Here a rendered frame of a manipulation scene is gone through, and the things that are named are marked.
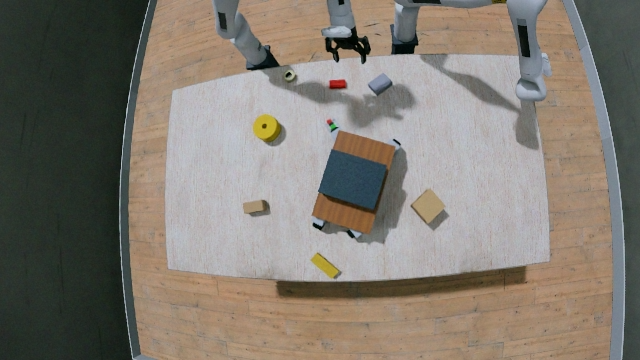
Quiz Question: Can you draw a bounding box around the yellow rectangular bar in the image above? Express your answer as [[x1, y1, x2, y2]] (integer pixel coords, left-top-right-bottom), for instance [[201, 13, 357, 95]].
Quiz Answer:
[[310, 252, 339, 279]]

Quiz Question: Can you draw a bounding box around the red rectangular block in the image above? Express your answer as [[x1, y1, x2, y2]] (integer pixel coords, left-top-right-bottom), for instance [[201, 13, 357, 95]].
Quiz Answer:
[[329, 79, 346, 89]]

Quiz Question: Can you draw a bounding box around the tan cardboard box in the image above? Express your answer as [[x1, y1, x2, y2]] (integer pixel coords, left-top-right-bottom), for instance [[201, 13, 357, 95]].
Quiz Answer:
[[410, 188, 446, 224]]

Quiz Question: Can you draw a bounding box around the small tan wooden block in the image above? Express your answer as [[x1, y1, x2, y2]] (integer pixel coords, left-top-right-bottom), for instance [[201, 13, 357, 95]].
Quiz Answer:
[[243, 200, 267, 214]]

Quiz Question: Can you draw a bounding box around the yellow short cylinder with center hole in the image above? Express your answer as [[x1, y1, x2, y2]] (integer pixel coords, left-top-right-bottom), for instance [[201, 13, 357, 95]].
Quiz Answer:
[[253, 114, 281, 142]]

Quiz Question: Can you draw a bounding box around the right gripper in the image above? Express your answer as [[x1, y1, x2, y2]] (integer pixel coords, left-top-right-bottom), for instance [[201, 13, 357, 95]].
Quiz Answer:
[[325, 25, 371, 65]]

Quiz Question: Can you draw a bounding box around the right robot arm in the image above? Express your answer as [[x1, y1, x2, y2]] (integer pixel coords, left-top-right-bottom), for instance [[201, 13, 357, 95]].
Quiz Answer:
[[212, 0, 355, 65]]

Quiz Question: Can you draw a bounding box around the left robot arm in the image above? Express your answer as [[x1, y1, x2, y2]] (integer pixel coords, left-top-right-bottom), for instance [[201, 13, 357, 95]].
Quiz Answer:
[[394, 0, 552, 102]]

